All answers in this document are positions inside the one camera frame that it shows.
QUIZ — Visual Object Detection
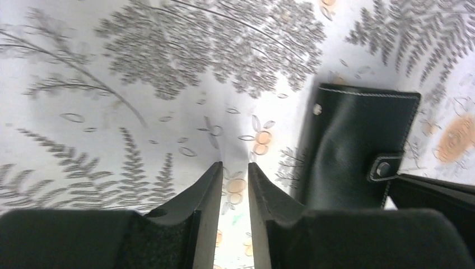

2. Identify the black leather card holder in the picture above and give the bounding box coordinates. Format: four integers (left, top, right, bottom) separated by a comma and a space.
293, 84, 421, 210

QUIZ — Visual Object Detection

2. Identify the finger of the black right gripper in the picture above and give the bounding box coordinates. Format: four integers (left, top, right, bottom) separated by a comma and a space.
389, 174, 474, 256

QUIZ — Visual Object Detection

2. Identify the floral patterned table mat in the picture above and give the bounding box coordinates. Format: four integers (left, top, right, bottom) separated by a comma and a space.
1, 1, 474, 268

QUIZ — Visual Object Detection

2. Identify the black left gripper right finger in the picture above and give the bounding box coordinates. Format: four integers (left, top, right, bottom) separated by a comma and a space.
248, 163, 474, 268

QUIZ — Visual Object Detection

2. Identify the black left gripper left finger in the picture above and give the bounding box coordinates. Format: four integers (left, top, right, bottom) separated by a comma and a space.
1, 162, 223, 268

